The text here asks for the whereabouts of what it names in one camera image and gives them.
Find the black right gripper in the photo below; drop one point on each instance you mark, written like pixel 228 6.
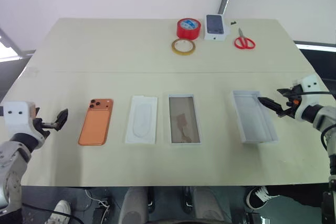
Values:
pixel 291 103

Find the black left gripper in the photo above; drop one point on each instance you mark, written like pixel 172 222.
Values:
pixel 39 125

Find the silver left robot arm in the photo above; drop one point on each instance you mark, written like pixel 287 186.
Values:
pixel 13 155

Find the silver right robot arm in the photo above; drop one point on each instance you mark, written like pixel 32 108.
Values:
pixel 324 117

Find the white box bottom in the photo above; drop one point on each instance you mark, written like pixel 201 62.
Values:
pixel 254 119

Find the white phone tray insert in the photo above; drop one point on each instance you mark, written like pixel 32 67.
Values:
pixel 141 120

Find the white printed phone retail box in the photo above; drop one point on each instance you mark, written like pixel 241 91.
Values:
pixel 215 27

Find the white box with brown inside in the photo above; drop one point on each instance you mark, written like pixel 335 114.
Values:
pixel 184 119

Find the orange smartphone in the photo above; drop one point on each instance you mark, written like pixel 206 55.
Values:
pixel 95 124

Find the small black clip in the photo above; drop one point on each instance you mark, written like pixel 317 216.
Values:
pixel 233 22

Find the dark trouser leg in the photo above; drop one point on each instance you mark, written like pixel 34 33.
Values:
pixel 299 195

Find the black and white sneaker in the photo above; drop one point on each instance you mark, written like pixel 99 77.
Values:
pixel 258 196

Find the grey rounded robot leg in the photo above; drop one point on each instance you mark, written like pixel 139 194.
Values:
pixel 132 205
pixel 207 205

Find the red tape roll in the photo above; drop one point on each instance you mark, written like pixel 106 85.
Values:
pixel 187 28

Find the yellow clear tape roll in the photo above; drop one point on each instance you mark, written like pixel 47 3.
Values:
pixel 174 48

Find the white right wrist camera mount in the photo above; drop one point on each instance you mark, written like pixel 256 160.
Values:
pixel 309 83

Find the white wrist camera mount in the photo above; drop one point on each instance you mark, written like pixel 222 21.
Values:
pixel 309 83
pixel 18 116

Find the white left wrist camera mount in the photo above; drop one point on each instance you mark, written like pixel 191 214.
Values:
pixel 18 116

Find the grey window frame bar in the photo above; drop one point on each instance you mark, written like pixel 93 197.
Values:
pixel 10 43

